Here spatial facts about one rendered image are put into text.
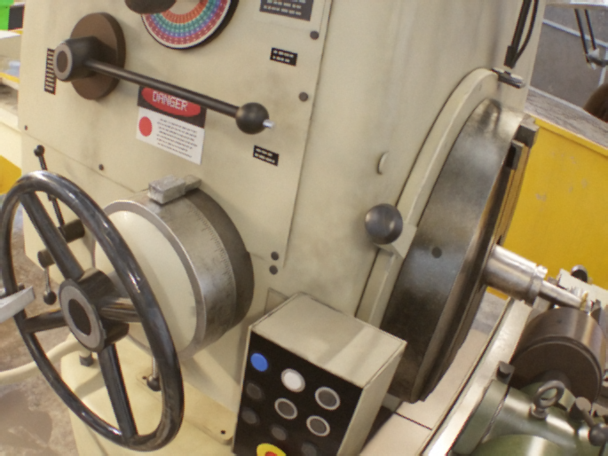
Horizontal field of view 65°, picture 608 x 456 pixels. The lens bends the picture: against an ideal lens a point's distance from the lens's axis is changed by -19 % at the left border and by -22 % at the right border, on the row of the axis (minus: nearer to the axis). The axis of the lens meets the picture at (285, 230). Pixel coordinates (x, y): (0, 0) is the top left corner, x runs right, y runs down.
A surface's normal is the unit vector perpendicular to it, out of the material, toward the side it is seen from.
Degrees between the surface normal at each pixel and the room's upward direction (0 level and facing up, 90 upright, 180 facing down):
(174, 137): 90
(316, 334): 0
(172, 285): 74
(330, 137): 90
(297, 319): 0
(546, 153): 90
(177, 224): 23
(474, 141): 32
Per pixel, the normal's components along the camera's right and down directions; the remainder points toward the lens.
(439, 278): -0.48, 0.04
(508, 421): -0.08, -0.66
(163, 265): -0.16, 0.06
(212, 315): 0.83, 0.27
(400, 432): 0.16, -0.87
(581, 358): -0.55, 0.31
